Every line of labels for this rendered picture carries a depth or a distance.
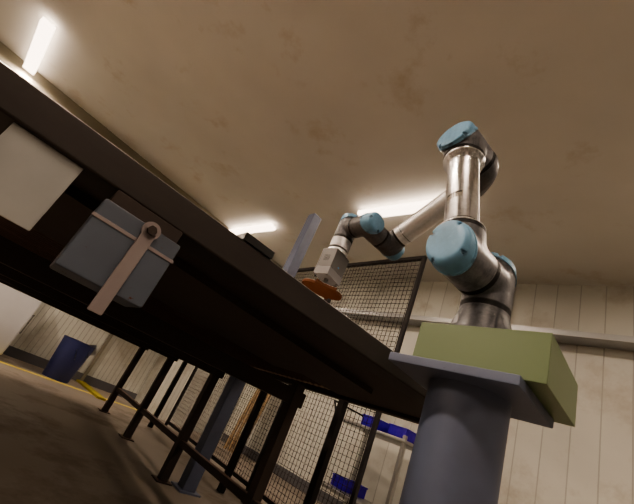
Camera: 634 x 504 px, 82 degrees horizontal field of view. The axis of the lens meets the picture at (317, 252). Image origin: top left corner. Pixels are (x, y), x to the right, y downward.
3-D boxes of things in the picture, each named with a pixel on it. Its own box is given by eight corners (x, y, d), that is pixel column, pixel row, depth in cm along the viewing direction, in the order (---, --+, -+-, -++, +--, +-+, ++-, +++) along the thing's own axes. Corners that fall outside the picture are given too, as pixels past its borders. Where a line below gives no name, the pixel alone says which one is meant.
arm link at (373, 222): (394, 225, 128) (371, 230, 136) (374, 205, 123) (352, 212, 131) (387, 243, 124) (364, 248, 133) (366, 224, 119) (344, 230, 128)
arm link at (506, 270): (521, 320, 87) (527, 273, 93) (494, 291, 81) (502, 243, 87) (473, 320, 97) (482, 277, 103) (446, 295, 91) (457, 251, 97)
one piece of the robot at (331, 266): (333, 253, 139) (317, 290, 132) (321, 239, 133) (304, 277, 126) (354, 253, 132) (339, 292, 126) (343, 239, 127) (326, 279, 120)
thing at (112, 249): (131, 330, 55) (193, 233, 62) (34, 283, 48) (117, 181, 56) (115, 326, 63) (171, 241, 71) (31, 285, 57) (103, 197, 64)
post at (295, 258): (200, 498, 248) (326, 220, 349) (178, 492, 240) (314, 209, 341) (190, 488, 261) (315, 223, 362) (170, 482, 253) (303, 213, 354)
